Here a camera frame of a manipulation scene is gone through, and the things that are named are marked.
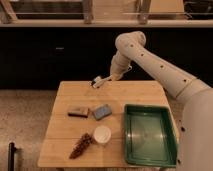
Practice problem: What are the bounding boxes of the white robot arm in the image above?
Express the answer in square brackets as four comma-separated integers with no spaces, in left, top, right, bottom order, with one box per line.
[110,31,213,171]

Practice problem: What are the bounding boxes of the brown wooden block brush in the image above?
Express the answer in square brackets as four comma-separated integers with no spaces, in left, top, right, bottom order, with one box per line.
[67,107,89,118]

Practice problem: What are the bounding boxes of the green plastic tray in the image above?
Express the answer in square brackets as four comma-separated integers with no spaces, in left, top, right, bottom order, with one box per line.
[124,104,177,168]

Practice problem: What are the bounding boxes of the blue sponge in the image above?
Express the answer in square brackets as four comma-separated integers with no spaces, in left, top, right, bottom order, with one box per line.
[93,104,112,120]

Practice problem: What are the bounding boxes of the white paper cup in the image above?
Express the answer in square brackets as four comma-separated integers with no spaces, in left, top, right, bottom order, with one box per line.
[93,126,111,145]

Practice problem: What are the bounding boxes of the brown pine cone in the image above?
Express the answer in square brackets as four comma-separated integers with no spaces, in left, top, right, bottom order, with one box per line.
[69,133,93,159]

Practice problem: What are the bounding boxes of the black pole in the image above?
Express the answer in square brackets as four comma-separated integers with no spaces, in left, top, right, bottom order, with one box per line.
[8,142,16,171]

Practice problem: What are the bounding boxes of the wooden shelf rail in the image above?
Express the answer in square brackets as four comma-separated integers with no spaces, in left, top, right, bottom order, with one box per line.
[0,0,213,27]

